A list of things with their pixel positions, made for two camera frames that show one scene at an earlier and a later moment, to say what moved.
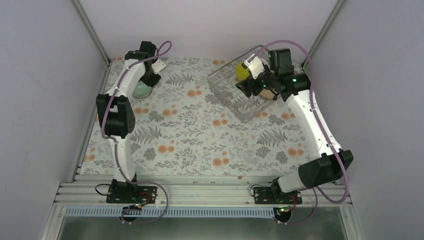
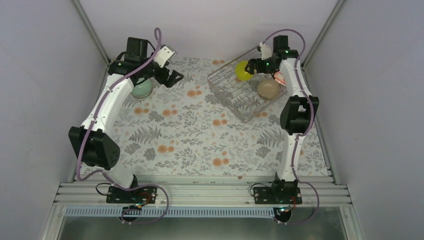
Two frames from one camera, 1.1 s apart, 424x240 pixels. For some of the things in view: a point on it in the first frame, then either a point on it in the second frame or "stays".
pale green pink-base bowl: x=141 y=90 stays
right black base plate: x=273 y=195 stays
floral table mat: x=185 y=128 stays
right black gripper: x=247 y=86 to x=252 y=62
